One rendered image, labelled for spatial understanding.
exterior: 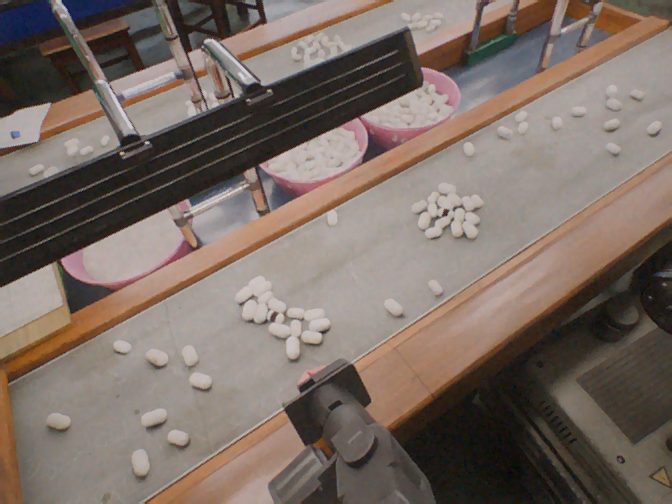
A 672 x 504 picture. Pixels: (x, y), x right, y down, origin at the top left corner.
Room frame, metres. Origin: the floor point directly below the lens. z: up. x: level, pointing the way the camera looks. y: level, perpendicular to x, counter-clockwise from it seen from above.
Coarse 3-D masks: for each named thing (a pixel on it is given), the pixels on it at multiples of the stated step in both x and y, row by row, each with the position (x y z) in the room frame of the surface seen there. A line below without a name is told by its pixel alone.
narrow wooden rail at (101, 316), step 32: (640, 32) 1.06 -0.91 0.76; (576, 64) 0.95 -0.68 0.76; (512, 96) 0.85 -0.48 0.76; (448, 128) 0.77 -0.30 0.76; (480, 128) 0.78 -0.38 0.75; (384, 160) 0.69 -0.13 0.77; (416, 160) 0.69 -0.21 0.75; (320, 192) 0.62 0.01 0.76; (352, 192) 0.61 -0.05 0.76; (256, 224) 0.56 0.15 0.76; (288, 224) 0.55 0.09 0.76; (192, 256) 0.50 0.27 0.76; (224, 256) 0.49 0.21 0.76; (128, 288) 0.44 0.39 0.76; (160, 288) 0.43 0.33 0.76; (96, 320) 0.39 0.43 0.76; (32, 352) 0.34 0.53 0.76; (64, 352) 0.34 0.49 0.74
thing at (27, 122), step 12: (36, 108) 1.10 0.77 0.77; (48, 108) 1.08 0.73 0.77; (0, 120) 1.06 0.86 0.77; (12, 120) 1.05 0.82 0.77; (24, 120) 1.05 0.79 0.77; (36, 120) 1.04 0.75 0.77; (0, 132) 1.00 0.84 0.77; (12, 132) 0.98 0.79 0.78; (24, 132) 0.99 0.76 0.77; (36, 132) 0.98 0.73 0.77; (0, 144) 0.95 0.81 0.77; (12, 144) 0.95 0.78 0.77
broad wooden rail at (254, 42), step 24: (336, 0) 1.51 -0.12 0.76; (360, 0) 1.49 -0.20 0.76; (384, 0) 1.49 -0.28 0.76; (288, 24) 1.39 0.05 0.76; (312, 24) 1.37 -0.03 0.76; (240, 48) 1.28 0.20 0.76; (264, 48) 1.28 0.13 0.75; (144, 72) 1.22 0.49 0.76; (168, 72) 1.20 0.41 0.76; (192, 72) 1.18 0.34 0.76; (144, 96) 1.11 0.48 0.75; (48, 120) 1.03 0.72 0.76; (72, 120) 1.02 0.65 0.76; (24, 144) 0.96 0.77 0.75
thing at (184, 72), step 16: (48, 0) 0.80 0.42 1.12; (160, 0) 0.80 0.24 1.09; (64, 16) 0.75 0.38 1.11; (160, 16) 0.80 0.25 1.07; (64, 32) 0.74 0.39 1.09; (80, 32) 0.75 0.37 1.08; (176, 32) 0.81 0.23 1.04; (80, 48) 0.73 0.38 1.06; (176, 48) 0.80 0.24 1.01; (96, 64) 0.74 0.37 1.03; (96, 80) 0.73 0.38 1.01; (160, 80) 0.78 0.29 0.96; (176, 80) 0.80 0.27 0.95; (192, 80) 0.80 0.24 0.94; (128, 96) 0.75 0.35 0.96; (192, 96) 0.80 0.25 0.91
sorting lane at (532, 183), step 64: (640, 64) 0.95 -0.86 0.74; (512, 128) 0.77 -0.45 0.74; (576, 128) 0.73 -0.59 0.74; (640, 128) 0.70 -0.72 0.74; (384, 192) 0.62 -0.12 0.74; (512, 192) 0.57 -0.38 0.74; (576, 192) 0.54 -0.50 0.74; (256, 256) 0.50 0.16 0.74; (320, 256) 0.47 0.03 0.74; (384, 256) 0.45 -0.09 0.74; (448, 256) 0.43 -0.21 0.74; (512, 256) 0.41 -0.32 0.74; (128, 320) 0.39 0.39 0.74; (192, 320) 0.37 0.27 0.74; (384, 320) 0.32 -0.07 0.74; (64, 384) 0.29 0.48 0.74; (128, 384) 0.27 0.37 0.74; (256, 384) 0.24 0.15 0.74; (64, 448) 0.18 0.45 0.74; (128, 448) 0.17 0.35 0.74; (192, 448) 0.16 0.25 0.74
